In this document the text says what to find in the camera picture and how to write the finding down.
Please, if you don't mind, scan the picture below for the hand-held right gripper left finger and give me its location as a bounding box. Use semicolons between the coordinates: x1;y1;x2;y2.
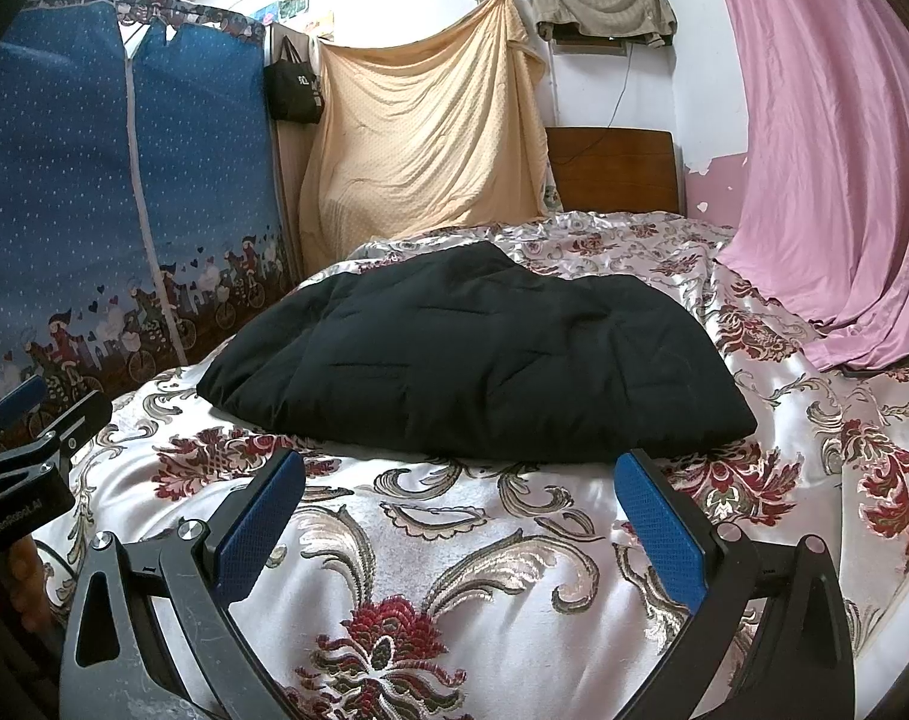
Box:
59;450;307;720

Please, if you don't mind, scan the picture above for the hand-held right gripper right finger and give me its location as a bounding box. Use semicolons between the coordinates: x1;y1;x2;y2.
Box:
614;448;854;720

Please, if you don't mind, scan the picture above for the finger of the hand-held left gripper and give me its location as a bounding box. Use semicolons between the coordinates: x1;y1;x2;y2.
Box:
0;375;50;451
0;391;114;477

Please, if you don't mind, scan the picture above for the black padded jacket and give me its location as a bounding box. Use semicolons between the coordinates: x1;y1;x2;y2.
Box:
197;241;757;464

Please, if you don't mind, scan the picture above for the person's left hand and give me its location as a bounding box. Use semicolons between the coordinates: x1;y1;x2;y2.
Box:
0;529;61;631

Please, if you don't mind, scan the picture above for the floral satin bedspread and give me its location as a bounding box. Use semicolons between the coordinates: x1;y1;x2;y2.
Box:
34;210;909;720

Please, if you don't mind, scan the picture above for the blue printed fabric wardrobe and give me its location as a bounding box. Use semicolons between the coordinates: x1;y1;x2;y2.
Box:
0;0;294;406

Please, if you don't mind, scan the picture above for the wooden headboard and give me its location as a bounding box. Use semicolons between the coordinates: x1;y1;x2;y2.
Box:
545;126;685;215

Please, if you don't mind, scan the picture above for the black tote bag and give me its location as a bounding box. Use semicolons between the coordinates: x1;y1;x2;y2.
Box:
264;37;325;125

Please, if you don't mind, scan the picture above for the pink curtain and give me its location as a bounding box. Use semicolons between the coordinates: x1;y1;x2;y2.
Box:
701;0;909;372

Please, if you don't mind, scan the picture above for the beige hanging sheet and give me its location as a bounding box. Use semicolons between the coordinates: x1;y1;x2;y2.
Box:
298;0;549;275

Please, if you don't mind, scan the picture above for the olive cloth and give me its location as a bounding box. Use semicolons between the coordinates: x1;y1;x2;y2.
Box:
529;0;679;46

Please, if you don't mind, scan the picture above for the thin wall cable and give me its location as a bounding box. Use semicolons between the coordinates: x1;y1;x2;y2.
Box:
559;45;637;166

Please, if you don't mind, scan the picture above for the colourful wall poster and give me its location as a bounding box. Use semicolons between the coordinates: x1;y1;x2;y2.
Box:
259;0;335;38

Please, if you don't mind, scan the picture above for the wall box under cloth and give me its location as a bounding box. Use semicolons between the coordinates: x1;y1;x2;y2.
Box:
551;34;628;57

